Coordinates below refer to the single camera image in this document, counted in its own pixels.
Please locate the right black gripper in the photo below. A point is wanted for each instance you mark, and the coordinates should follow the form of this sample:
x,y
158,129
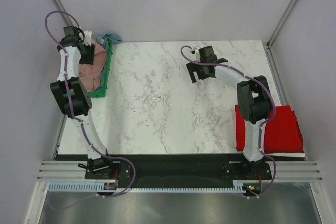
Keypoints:
x,y
193,67

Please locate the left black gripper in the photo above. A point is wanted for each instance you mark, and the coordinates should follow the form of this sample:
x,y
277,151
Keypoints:
x,y
90,59

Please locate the pink t shirt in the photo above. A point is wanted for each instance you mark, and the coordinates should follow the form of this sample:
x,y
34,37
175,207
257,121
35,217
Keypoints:
x,y
89,74

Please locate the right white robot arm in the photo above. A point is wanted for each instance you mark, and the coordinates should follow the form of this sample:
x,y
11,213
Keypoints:
x,y
255,103

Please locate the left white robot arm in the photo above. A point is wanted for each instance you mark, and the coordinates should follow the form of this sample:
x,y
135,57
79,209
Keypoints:
x,y
75,102

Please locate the grey-blue t shirt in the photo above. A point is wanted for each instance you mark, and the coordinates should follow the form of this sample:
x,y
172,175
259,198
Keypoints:
x,y
110,38

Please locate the green plastic bin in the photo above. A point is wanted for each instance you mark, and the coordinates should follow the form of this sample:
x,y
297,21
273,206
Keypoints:
x,y
100,92

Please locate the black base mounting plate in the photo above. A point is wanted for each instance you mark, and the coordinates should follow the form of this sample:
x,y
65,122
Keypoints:
x,y
178,170

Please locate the folded red t shirt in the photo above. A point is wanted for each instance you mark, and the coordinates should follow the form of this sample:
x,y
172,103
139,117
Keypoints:
x,y
283,134

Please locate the folded white t shirt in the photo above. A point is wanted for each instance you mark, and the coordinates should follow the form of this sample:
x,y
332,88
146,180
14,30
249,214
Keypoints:
x,y
296,155

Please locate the right aluminium corner post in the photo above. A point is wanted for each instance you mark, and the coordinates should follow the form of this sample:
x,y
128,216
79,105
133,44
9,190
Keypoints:
x,y
288,10

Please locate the right white cable duct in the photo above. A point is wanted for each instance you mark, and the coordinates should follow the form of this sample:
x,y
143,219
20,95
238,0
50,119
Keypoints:
x,y
236,188

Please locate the white cable duct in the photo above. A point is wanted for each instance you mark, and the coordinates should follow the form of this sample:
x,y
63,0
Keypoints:
x,y
236,188
98,187

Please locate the aluminium rail frame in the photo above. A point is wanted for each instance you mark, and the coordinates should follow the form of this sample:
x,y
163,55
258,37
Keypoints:
x,y
290,196

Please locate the left white cable duct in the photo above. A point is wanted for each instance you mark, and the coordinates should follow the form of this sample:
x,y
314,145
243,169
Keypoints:
x,y
98,187

